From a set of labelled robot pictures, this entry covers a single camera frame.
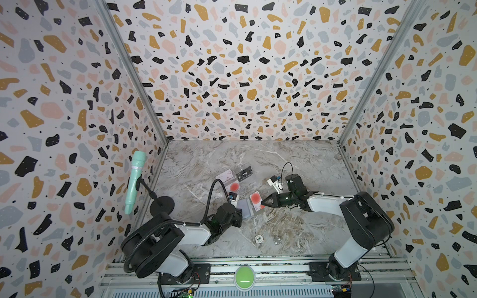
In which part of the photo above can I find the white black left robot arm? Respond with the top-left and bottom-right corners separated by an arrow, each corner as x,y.
120,203 -> 242,284

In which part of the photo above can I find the clear acrylic card box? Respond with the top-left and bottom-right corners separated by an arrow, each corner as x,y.
215,164 -> 253,196

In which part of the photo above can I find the green push button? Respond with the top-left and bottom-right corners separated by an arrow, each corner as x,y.
234,266 -> 255,291

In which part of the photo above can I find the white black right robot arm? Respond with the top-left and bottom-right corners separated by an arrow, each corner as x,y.
261,174 -> 395,281

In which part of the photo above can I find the red card in box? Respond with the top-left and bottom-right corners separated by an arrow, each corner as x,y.
229,182 -> 240,193

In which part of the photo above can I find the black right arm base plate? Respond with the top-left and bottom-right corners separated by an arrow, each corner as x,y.
308,261 -> 361,282

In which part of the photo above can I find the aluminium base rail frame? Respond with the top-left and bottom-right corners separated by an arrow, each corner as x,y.
99,254 -> 423,298

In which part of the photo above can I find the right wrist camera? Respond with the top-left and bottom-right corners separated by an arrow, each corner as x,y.
267,175 -> 283,194

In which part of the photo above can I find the aluminium left corner post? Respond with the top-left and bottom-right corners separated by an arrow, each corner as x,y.
93,0 -> 168,147

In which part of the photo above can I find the mint green microphone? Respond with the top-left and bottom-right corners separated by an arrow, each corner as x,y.
124,151 -> 147,214

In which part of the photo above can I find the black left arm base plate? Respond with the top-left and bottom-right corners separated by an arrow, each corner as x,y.
158,263 -> 211,286

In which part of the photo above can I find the black microphone stand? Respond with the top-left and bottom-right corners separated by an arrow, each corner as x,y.
136,176 -> 175,217

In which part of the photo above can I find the red circle credit card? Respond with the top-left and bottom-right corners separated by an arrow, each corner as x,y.
250,191 -> 265,212

